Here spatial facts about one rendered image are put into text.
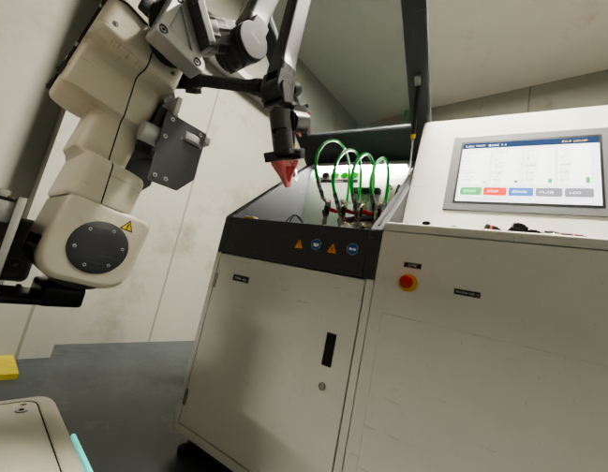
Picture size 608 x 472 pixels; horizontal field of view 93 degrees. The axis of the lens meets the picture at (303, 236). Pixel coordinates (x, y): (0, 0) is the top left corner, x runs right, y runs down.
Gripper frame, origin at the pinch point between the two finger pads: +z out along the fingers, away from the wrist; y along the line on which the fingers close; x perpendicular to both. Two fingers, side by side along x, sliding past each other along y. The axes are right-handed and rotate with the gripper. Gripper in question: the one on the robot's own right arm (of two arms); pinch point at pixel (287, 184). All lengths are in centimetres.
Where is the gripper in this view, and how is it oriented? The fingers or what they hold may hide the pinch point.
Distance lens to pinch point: 82.6
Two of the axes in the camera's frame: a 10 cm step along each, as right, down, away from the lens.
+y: -7.6, -0.6, 6.5
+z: 1.0, 9.7, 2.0
